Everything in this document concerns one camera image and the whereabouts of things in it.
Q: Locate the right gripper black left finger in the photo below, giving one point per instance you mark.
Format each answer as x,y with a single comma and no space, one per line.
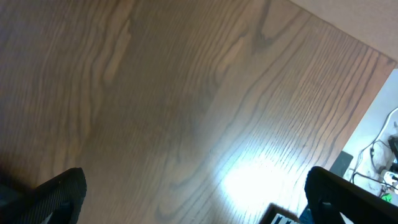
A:
59,200

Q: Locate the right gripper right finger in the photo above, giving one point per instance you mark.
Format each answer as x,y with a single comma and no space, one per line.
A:
330,198

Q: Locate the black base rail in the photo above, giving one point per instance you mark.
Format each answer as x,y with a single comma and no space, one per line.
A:
278,215

